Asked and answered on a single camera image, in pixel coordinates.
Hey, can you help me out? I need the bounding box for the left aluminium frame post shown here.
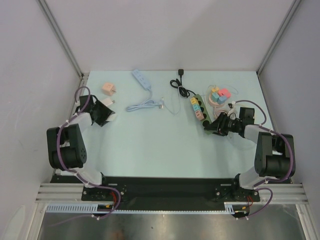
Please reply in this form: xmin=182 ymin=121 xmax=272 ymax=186
xmin=36 ymin=0 xmax=88 ymax=80

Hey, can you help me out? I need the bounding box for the small yellow orange adapter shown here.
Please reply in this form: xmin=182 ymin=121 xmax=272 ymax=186
xmin=211 ymin=86 xmax=220 ymax=93

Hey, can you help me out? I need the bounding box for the pink deer cube socket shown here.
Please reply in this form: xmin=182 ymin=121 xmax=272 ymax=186
xmin=101 ymin=82 xmax=117 ymax=97

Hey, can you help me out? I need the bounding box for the pink round socket hub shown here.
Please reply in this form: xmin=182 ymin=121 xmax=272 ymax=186
xmin=208 ymin=92 xmax=227 ymax=107

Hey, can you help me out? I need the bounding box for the yellow plug adapter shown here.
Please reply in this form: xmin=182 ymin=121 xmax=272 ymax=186
xmin=190 ymin=97 xmax=199 ymax=105

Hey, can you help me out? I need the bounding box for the black power cable with plug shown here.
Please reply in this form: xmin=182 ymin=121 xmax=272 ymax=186
xmin=169 ymin=68 xmax=197 ymax=99

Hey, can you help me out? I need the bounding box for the white Honor charger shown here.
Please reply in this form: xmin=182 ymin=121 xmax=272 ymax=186
xmin=101 ymin=97 xmax=115 ymax=107

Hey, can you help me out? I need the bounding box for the light blue cube charger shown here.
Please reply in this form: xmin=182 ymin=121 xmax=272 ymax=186
xmin=217 ymin=95 xmax=228 ymax=105

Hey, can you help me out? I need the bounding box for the red pink cube charger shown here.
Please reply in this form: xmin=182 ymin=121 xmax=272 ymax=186
xmin=217 ymin=88 xmax=231 ymax=99

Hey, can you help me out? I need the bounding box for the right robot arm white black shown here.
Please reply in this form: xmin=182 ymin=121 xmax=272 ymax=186
xmin=204 ymin=107 xmax=296 ymax=202

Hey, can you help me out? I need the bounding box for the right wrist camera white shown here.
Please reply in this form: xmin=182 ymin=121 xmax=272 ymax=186
xmin=227 ymin=101 xmax=237 ymax=110

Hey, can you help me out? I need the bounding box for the grey cable duct rail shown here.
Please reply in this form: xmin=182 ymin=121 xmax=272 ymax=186
xmin=45 ymin=202 xmax=250 ymax=215

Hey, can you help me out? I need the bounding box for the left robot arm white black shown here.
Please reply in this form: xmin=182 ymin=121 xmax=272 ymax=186
xmin=46 ymin=95 xmax=117 ymax=200

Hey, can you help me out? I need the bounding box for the right aluminium frame post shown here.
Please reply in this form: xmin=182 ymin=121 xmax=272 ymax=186
xmin=256 ymin=0 xmax=303 ymax=78

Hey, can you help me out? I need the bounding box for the green power strip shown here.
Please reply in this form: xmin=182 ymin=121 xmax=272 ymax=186
xmin=191 ymin=94 xmax=217 ymax=135

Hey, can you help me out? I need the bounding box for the teal plug adapter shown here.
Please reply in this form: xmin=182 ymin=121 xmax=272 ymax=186
xmin=192 ymin=104 xmax=201 ymax=112

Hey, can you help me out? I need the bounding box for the yellow thin charging cable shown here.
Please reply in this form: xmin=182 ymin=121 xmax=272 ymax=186
xmin=206 ymin=84 xmax=240 ymax=101

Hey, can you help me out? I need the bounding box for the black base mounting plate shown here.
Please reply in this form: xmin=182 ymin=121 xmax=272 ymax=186
xmin=49 ymin=174 xmax=292 ymax=212

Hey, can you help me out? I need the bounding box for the pink plug adapter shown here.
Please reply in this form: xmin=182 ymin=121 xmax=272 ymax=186
xmin=195 ymin=110 xmax=205 ymax=121

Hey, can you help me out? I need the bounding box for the aluminium frame post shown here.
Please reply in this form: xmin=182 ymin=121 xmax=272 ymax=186
xmin=256 ymin=0 xmax=303 ymax=78
xmin=36 ymin=0 xmax=88 ymax=80

